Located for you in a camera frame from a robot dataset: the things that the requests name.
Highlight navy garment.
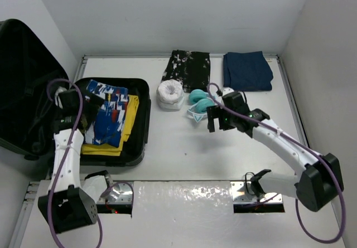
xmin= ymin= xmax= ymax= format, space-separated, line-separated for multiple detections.
xmin=223 ymin=51 xmax=273 ymax=92

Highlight blue white patterned shorts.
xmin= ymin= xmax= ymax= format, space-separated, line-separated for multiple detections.
xmin=85 ymin=79 xmax=129 ymax=148

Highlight yellow pants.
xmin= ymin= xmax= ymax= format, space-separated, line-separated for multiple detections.
xmin=81 ymin=95 xmax=139 ymax=156

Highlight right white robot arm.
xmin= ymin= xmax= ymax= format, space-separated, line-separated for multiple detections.
xmin=207 ymin=89 xmax=344 ymax=212

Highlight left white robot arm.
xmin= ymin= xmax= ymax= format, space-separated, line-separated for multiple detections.
xmin=38 ymin=87 xmax=108 ymax=234

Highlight teal cat-ear headphones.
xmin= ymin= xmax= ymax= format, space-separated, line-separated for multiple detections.
xmin=187 ymin=89 xmax=216 ymax=123

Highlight white rolled cloth bundle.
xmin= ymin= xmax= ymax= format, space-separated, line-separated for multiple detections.
xmin=156 ymin=79 xmax=185 ymax=111

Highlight black white patterned garment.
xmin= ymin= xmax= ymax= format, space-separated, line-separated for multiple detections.
xmin=161 ymin=50 xmax=211 ymax=93

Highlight black open suitcase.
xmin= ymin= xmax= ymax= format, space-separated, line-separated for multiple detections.
xmin=1 ymin=19 xmax=151 ymax=167

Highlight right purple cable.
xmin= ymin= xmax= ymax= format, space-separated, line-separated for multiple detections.
xmin=207 ymin=82 xmax=347 ymax=244

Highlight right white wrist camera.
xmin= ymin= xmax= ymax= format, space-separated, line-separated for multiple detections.
xmin=216 ymin=87 xmax=235 ymax=97

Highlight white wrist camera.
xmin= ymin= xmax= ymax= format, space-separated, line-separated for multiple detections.
xmin=54 ymin=86 xmax=67 ymax=109
xmin=216 ymin=87 xmax=235 ymax=97

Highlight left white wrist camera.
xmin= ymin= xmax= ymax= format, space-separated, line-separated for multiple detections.
xmin=54 ymin=86 xmax=67 ymax=109

